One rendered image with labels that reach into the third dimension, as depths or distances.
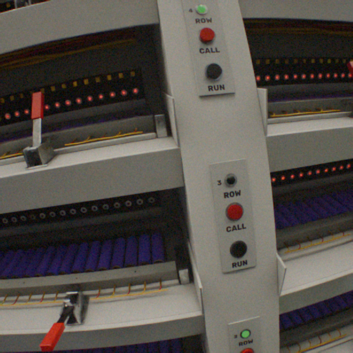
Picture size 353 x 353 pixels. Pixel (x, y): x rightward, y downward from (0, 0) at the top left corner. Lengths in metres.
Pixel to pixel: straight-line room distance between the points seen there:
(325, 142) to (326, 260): 0.17
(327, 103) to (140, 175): 0.30
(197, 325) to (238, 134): 0.23
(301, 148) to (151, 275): 0.24
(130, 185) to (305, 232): 0.27
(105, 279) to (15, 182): 0.16
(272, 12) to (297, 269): 0.34
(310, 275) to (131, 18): 0.39
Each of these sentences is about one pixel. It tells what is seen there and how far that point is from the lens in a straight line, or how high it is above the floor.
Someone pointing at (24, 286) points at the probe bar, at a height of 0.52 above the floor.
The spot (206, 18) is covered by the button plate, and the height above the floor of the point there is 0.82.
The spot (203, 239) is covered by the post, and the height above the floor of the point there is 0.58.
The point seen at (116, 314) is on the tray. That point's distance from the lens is 0.32.
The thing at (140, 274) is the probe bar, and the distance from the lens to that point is 0.31.
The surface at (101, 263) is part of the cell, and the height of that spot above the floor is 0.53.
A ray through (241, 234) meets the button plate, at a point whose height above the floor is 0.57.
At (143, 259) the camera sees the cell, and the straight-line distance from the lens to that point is 0.34.
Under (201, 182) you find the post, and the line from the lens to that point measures 0.24.
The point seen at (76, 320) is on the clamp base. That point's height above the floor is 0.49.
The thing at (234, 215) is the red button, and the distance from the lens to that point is 0.25.
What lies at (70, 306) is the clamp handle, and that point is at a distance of 0.32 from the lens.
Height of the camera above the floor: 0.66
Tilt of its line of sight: 3 degrees down
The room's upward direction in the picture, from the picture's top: 9 degrees counter-clockwise
